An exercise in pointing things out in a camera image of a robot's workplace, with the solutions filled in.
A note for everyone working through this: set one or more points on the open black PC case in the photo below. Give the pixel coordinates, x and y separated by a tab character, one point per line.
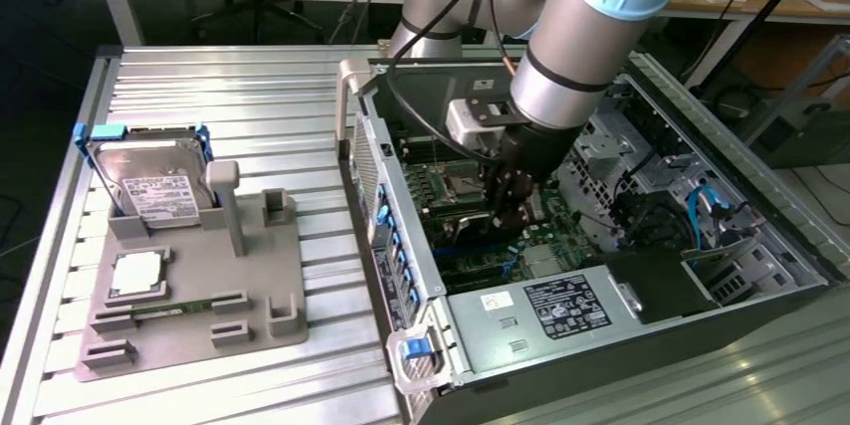
731	146

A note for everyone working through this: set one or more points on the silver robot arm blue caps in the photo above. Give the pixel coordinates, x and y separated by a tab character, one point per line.
585	22

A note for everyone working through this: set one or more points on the grey parts rack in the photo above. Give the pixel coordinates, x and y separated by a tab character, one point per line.
199	256

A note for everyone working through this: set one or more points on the dark grey floor box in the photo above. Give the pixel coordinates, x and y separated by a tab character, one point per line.
797	136

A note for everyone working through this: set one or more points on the aluminium profile frame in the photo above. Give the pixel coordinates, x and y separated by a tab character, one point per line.
827	62

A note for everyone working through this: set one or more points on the silver chipset heat sink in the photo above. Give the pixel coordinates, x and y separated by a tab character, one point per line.
544	261

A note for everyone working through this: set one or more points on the green RAM stick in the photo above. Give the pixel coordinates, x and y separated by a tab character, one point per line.
173	309

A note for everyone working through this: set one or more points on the green motherboard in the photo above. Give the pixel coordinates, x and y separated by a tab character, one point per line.
552	246

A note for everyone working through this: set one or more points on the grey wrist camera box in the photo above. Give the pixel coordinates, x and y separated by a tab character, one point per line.
465	126

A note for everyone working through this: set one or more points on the silver disk bay cage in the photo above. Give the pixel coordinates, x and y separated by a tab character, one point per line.
612	146

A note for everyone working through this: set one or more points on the hard disk drive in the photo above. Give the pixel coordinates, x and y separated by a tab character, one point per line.
106	132

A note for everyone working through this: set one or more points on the RAM stick white label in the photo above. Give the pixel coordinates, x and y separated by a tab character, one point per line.
452	213

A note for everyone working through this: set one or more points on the CPU socket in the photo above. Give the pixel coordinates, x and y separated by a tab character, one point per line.
456	178

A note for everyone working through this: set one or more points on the black plastic shroud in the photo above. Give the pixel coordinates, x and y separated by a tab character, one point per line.
652	280

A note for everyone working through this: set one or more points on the grey power supply unit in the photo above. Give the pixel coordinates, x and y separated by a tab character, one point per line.
498	335

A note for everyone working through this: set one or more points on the black tripod pole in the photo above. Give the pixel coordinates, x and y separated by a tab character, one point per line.
764	14

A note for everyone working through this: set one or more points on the black chair base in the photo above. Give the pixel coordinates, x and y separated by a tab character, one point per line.
259	14

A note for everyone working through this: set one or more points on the blue case latch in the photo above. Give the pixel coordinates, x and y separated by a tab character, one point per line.
416	350

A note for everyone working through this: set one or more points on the silver CPU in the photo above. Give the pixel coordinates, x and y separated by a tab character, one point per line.
137	273

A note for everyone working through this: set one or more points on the silver hard disk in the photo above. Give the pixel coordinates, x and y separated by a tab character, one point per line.
153	171

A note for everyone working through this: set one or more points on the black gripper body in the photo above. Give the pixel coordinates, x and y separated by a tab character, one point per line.
541	151

